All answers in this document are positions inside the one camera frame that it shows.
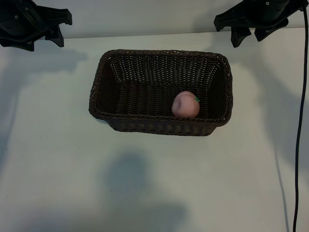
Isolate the black hanging cable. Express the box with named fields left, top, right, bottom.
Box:
left=293, top=0, right=309, bottom=232

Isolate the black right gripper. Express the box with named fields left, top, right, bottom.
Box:
left=230, top=0, right=306, bottom=48

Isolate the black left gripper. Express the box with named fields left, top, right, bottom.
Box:
left=0, top=0, right=65, bottom=53

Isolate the black left wrist camera housing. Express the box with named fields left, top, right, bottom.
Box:
left=42, top=6, right=73, bottom=27

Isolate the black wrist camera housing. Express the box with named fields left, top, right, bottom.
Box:
left=42, top=6, right=73, bottom=27
left=214, top=8, right=244, bottom=32

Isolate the black right wrist camera housing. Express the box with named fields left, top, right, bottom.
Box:
left=214, top=8, right=244, bottom=32

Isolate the pink peach with green leaf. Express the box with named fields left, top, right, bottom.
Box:
left=171, top=91, right=201, bottom=118

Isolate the dark brown wicker basket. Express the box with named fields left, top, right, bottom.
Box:
left=88, top=49, right=234, bottom=137

